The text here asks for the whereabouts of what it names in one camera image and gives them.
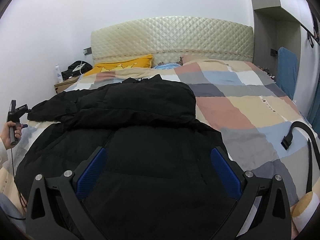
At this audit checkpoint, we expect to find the black puffer jacket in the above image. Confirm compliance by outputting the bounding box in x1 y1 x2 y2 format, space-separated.
15 76 235 239

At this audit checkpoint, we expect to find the person left hand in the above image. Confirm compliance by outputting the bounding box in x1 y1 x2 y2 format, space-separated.
1 121 23 150

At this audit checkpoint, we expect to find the wooden nightstand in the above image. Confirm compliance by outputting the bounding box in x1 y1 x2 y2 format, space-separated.
54 76 79 94

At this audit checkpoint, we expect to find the white spray bottle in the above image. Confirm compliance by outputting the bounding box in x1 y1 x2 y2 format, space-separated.
55 64 63 83

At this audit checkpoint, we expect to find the colourful patchwork duvet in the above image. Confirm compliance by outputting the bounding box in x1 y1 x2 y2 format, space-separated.
0 59 320 240

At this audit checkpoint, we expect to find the black bag on nightstand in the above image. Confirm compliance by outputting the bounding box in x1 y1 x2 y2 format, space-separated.
61 61 93 80

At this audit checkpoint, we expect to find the white tablet device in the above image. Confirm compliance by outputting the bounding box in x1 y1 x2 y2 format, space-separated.
73 63 85 72

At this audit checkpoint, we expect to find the blue curtain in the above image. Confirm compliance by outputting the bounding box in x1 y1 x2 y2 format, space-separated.
308 87 320 136

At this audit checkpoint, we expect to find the light blue pillow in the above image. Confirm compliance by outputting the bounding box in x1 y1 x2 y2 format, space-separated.
154 63 181 70

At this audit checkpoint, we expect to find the pink pillow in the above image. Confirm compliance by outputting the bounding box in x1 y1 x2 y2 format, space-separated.
181 55 209 64

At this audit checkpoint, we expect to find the blue towel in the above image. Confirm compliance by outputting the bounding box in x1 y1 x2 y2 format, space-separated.
276 47 298 100

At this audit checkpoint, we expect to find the yellow pillow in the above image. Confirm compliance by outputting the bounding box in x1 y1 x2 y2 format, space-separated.
84 54 153 76

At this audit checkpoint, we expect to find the cream quilted headboard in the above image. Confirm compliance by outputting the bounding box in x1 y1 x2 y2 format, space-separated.
91 16 254 65

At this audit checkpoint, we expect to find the grey wardrobe cabinet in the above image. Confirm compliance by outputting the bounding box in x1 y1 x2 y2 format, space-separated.
252 0 319 115

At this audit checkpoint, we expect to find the black strap with buckle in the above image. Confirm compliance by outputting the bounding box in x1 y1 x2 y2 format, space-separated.
280 121 320 196

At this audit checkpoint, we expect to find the wall power socket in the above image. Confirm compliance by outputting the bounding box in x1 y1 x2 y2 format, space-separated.
83 47 92 55

